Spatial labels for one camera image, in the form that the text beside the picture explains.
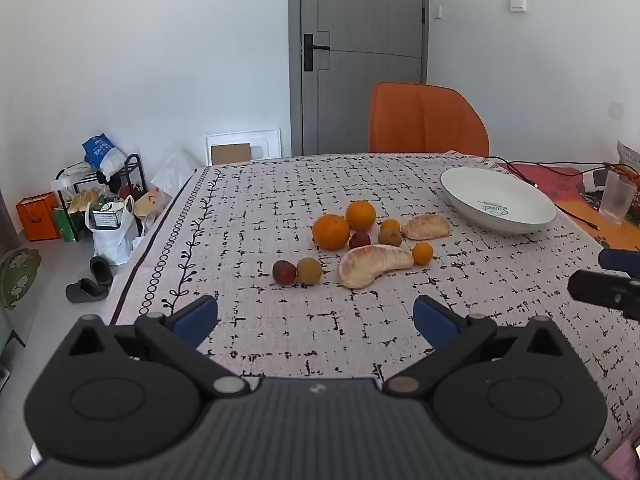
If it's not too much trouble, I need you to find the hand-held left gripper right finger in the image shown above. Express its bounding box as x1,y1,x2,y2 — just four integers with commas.
382,294,576,401

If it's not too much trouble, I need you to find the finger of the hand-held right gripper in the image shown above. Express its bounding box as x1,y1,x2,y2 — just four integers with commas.
598,248,640,278
567,269,640,321

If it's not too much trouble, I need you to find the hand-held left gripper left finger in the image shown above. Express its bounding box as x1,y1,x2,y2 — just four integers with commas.
59,294,251,401

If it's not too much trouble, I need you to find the large peeled pomelo segment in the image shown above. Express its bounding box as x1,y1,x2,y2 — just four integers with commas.
338,244,415,289

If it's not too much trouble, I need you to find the small peeled pomelo segment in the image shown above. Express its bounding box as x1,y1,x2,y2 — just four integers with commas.
401,213,451,240

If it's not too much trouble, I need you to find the large orange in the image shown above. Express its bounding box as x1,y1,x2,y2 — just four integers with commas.
312,214,351,251

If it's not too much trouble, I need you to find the white ceramic plate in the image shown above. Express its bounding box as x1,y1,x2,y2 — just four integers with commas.
440,167,558,236

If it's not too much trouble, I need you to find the red orange printed mat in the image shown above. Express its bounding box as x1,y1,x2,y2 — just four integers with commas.
492,160,640,252

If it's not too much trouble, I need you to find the clear plastic cup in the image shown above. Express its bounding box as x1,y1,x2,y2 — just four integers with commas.
599,170,638,226

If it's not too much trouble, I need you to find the white charger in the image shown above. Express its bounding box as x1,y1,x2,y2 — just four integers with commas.
581,169,608,193

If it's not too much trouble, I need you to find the white printed packet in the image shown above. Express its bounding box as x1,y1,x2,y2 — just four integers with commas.
616,140,640,181

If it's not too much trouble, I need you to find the dark grey slipper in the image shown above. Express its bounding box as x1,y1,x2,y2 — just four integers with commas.
90,256,115,287
66,278,108,304

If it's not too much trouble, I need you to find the white plastic bag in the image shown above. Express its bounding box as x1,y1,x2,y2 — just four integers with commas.
85,195,146,266

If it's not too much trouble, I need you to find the brown paper bag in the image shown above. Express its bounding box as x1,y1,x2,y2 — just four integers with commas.
134,187,173,218

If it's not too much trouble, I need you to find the clear plastic bag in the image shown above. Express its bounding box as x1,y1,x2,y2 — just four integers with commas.
150,152,196,196

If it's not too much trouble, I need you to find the green box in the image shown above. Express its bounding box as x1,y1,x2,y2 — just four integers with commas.
53,205,78,242

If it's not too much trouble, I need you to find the black shoe rack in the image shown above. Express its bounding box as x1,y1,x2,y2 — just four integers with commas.
55,154,148,221

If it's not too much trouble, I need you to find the brown cardboard piece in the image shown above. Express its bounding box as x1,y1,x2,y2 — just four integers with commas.
211,143,252,165

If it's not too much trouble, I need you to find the green cushion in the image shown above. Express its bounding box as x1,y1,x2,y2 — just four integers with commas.
0,249,42,311

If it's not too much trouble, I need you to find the orange box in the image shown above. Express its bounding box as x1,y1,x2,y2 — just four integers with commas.
16,192,61,242

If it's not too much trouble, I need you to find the white box with cardboard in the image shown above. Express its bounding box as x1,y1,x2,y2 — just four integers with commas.
205,129,282,166

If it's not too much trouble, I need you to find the blue white bag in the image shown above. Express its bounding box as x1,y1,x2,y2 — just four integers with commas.
82,133,123,177

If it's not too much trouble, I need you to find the orange chair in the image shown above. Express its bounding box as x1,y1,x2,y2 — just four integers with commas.
368,82,490,158

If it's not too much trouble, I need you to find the grey door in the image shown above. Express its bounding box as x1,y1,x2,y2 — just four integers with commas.
288,0,430,157

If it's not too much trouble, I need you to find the black cable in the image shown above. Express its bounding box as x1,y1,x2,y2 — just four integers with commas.
487,156,608,191
550,199,601,231

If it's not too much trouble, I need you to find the black door handle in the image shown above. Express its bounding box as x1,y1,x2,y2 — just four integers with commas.
303,34,331,72

